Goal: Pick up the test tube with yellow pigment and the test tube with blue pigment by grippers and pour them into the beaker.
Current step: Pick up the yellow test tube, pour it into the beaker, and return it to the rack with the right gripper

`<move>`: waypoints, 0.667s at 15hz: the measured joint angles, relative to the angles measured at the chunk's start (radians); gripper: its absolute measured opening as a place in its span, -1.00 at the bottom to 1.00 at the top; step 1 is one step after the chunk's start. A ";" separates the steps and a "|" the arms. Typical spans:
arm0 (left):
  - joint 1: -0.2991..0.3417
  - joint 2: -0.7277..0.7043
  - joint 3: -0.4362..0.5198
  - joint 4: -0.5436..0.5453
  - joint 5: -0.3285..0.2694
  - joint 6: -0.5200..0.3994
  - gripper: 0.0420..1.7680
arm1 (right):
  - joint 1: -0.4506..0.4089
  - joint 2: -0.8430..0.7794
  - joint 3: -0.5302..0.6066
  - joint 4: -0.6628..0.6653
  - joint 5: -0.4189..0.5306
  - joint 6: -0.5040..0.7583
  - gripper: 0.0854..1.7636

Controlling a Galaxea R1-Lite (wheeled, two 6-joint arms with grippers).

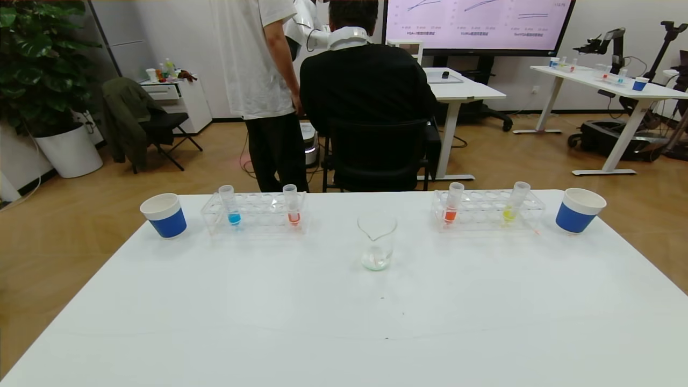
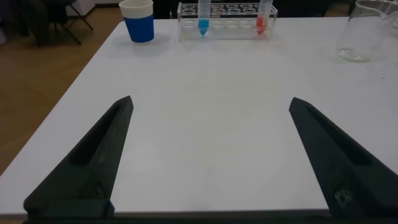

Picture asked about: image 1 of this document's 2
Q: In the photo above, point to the clear plastic test tube rack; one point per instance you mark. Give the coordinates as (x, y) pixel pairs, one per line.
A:
(258, 215)
(481, 212)

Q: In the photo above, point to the long white standing desk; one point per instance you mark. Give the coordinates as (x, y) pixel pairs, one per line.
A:
(586, 78)

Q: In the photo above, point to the olive green jacket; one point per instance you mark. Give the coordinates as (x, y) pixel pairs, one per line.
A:
(126, 118)

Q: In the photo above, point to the small blue background cup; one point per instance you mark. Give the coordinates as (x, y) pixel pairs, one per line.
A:
(640, 84)

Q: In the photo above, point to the large green potted plant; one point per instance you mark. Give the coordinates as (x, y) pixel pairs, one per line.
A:
(37, 64)

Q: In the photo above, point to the large display screen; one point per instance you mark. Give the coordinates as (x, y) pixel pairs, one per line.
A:
(478, 21)

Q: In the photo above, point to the grey tablet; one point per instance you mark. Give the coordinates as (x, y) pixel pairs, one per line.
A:
(443, 79)

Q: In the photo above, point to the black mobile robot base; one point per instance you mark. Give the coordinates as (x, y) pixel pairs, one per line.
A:
(607, 137)

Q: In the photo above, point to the green drink bottle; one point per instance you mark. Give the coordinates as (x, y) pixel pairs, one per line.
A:
(169, 67)

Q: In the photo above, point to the white office desk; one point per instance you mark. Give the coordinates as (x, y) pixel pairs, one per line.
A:
(462, 90)

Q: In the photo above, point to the white cup on cabinet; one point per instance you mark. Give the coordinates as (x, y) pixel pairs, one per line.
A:
(151, 74)

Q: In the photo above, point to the white drawer cabinet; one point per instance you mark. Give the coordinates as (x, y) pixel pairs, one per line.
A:
(188, 105)

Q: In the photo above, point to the blue pigment test tube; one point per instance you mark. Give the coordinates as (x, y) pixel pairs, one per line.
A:
(233, 217)

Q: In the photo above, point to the black office chair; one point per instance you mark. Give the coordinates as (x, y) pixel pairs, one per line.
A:
(376, 156)

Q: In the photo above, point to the white humanoid robot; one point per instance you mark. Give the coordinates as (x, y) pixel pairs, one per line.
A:
(306, 21)

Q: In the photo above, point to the black display stand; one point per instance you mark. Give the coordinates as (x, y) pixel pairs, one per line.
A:
(486, 63)

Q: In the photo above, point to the glass beaker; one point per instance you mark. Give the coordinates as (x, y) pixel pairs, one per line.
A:
(376, 258)

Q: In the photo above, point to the white neck device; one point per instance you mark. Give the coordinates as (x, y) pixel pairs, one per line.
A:
(346, 37)

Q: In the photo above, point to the white plant pot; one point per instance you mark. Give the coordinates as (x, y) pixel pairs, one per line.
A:
(70, 153)

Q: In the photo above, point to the black background robot arm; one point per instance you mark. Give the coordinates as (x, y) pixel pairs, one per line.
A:
(615, 43)

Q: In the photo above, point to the brown plush toy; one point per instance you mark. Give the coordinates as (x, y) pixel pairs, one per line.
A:
(187, 75)

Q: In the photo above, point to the standing person in white shirt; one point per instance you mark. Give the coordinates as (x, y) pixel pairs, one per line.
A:
(252, 64)

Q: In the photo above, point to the black folding chair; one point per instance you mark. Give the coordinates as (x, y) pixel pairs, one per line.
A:
(164, 121)

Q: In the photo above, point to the background clear tube rack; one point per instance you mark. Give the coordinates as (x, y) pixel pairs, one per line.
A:
(613, 78)

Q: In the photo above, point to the seated person in black sweater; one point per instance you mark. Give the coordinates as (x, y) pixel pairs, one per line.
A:
(365, 86)

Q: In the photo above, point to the blue and white paper cup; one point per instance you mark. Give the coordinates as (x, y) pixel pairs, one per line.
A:
(575, 216)
(166, 220)

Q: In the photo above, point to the yellow pigment test tube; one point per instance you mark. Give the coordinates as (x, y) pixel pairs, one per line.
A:
(509, 214)

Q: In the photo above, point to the white desktop drawer box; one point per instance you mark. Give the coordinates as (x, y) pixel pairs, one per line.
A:
(411, 51)

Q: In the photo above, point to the orange pigment test tube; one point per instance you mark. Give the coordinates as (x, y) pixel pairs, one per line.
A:
(293, 216)
(450, 215)

